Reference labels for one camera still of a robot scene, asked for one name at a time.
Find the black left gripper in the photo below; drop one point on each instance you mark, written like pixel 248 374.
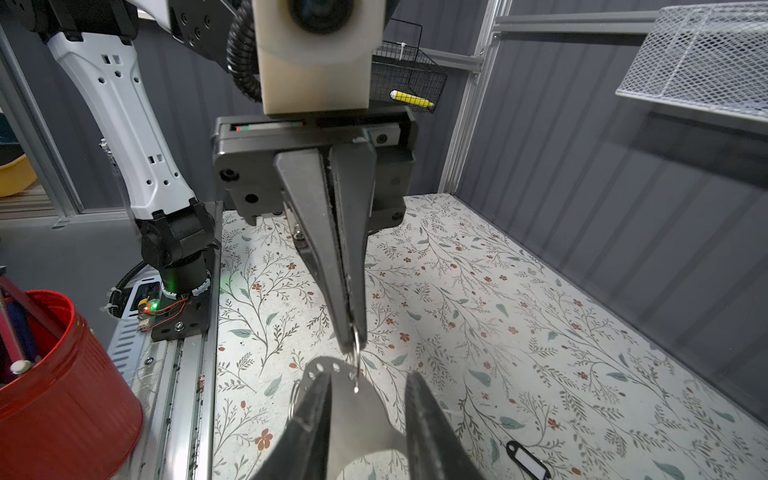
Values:
pixel 357 163

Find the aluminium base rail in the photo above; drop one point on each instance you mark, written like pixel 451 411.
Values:
pixel 176 389

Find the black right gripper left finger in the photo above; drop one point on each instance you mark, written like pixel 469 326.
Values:
pixel 303 449

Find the black key tag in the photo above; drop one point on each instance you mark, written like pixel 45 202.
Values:
pixel 527 462

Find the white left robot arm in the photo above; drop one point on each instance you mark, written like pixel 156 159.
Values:
pixel 93 41

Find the yellow marker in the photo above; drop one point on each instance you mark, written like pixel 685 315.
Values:
pixel 412 100

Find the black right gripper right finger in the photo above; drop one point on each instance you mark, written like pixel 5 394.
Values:
pixel 433 450

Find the white mesh basket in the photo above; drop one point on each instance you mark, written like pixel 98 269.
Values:
pixel 704 57

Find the silver metal keyring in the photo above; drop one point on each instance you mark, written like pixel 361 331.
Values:
pixel 356 358

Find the red pencil cup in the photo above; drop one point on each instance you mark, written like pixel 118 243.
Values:
pixel 67 413

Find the white slotted cable duct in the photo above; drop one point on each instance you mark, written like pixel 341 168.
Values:
pixel 128 341

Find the black wire basket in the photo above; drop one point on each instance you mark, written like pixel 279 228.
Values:
pixel 399 63

